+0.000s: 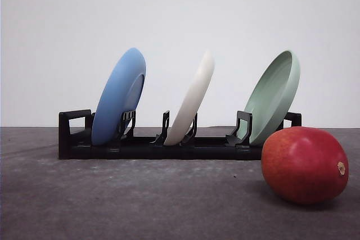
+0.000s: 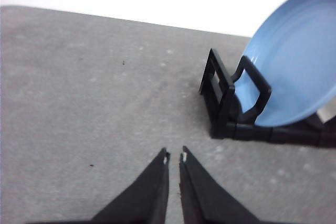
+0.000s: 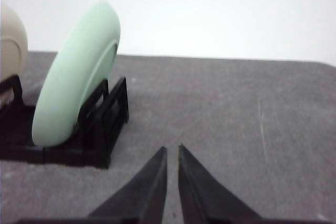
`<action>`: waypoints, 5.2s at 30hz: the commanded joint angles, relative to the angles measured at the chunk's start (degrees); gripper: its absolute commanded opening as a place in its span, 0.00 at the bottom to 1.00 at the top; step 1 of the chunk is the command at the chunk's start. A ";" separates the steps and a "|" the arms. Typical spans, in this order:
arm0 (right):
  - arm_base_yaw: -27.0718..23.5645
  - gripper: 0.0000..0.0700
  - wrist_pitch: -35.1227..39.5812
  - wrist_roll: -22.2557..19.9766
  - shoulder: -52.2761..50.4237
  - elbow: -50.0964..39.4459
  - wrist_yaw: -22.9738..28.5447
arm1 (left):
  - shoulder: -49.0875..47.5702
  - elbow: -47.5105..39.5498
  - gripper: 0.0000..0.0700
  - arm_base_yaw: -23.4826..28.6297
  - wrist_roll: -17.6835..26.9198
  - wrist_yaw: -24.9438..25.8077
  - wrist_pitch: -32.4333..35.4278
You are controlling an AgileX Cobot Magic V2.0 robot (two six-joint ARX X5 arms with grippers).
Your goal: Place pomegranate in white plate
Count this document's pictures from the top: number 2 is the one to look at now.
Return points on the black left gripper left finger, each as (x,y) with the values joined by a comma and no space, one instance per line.
(144,202)

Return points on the blue plate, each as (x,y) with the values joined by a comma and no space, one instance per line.
(294,46)

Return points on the black dish rack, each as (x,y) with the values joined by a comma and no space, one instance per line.
(225,117)

